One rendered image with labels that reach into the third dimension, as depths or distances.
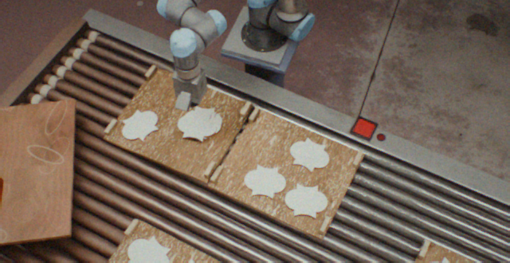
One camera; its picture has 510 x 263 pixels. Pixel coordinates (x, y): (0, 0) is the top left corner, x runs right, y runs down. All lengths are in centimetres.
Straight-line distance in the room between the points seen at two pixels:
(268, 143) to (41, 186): 75
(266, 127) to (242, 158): 15
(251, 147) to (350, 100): 137
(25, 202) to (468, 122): 231
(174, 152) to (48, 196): 43
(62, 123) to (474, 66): 238
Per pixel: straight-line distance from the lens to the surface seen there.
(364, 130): 218
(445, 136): 336
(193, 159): 209
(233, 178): 205
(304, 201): 200
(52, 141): 211
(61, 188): 201
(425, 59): 365
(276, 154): 209
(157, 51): 242
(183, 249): 196
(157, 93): 226
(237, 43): 244
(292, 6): 216
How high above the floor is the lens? 274
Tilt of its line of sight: 56 degrees down
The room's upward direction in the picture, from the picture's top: 2 degrees counter-clockwise
